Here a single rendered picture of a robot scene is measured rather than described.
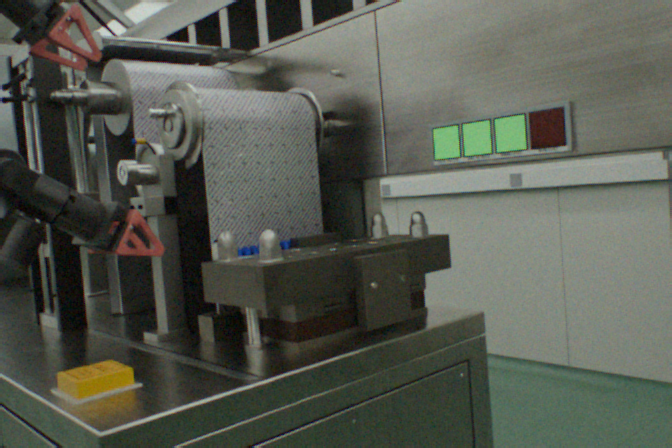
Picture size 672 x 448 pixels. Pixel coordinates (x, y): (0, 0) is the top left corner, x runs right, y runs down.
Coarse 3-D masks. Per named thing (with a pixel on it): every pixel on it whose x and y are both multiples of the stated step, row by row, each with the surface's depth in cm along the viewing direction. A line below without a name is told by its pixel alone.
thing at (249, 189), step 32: (224, 160) 102; (256, 160) 107; (288, 160) 111; (224, 192) 102; (256, 192) 107; (288, 192) 111; (320, 192) 116; (224, 224) 102; (256, 224) 106; (288, 224) 111; (320, 224) 116
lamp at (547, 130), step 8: (544, 112) 90; (552, 112) 89; (560, 112) 88; (536, 120) 91; (544, 120) 90; (552, 120) 89; (560, 120) 88; (536, 128) 91; (544, 128) 90; (552, 128) 89; (560, 128) 88; (536, 136) 91; (544, 136) 90; (552, 136) 89; (560, 136) 88; (536, 144) 91; (544, 144) 90; (552, 144) 89; (560, 144) 89
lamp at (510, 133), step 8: (496, 120) 96; (504, 120) 95; (512, 120) 94; (520, 120) 93; (496, 128) 96; (504, 128) 95; (512, 128) 94; (520, 128) 93; (496, 136) 96; (504, 136) 95; (512, 136) 94; (520, 136) 93; (504, 144) 95; (512, 144) 94; (520, 144) 93
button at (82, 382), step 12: (108, 360) 83; (72, 372) 78; (84, 372) 77; (96, 372) 77; (108, 372) 76; (120, 372) 77; (132, 372) 78; (60, 384) 78; (72, 384) 74; (84, 384) 74; (96, 384) 75; (108, 384) 76; (120, 384) 77; (132, 384) 78; (72, 396) 75; (84, 396) 74
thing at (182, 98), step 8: (168, 96) 104; (176, 96) 102; (184, 96) 100; (160, 104) 106; (184, 104) 100; (184, 112) 100; (192, 112) 99; (312, 112) 116; (192, 120) 99; (192, 128) 99; (192, 136) 100; (184, 144) 101; (192, 144) 101; (168, 152) 106; (176, 152) 104; (184, 152) 102; (176, 160) 104
